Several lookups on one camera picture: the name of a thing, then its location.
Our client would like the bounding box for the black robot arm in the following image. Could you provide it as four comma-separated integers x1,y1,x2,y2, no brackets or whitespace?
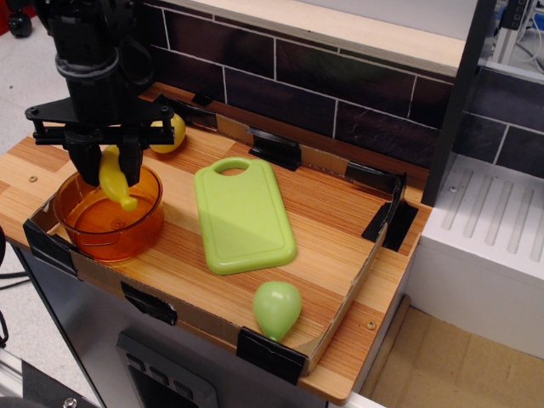
25,1,174,186

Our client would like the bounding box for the green toy pear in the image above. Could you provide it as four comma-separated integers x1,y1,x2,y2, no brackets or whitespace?
253,281,302,342

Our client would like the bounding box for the grey toy oven front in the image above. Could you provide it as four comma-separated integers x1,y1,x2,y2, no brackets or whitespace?
116,333,219,407

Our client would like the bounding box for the yellow toy potato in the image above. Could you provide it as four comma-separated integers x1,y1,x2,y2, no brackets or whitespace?
148,112,187,155

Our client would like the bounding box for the yellow toy banana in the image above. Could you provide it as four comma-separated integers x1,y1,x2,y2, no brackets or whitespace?
99,145,138,212

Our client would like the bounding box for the orange transparent plastic pot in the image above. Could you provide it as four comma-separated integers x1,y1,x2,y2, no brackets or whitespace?
53,166,164,262

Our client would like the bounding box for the green plastic cutting board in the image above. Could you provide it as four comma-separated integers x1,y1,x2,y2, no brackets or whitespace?
194,157,298,275

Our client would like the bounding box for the dark grey vertical post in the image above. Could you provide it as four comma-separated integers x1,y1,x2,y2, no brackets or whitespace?
422,0,496,207

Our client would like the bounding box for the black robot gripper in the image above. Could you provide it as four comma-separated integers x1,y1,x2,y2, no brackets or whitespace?
25,46,174,186

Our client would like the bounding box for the white toy sink drainboard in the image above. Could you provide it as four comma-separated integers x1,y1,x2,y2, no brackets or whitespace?
406,156,543,358

